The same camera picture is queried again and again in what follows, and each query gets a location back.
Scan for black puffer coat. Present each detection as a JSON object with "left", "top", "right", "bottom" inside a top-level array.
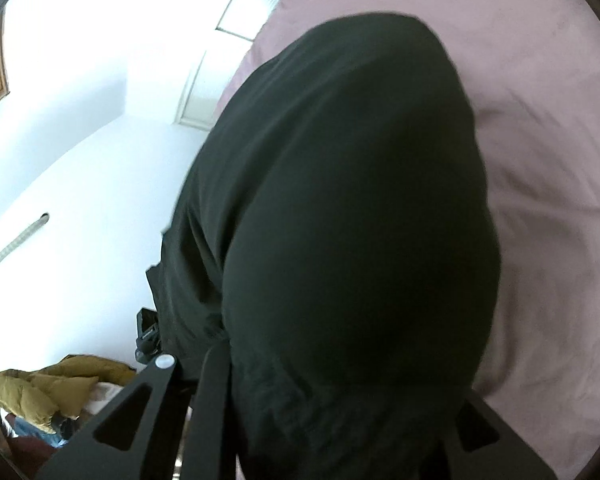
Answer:
[{"left": 147, "top": 13, "right": 501, "bottom": 479}]

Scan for olive yellow puffer jacket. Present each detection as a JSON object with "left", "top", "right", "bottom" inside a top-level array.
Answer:
[{"left": 0, "top": 354, "right": 136, "bottom": 434}]

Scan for dark red garment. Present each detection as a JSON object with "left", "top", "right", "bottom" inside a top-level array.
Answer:
[{"left": 5, "top": 414, "right": 67, "bottom": 478}]

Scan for pink bed sheet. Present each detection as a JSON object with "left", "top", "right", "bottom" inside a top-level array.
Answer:
[{"left": 223, "top": 0, "right": 600, "bottom": 479}]

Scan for white louvered closet doors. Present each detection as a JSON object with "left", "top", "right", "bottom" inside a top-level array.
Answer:
[{"left": 175, "top": 0, "right": 280, "bottom": 130}]

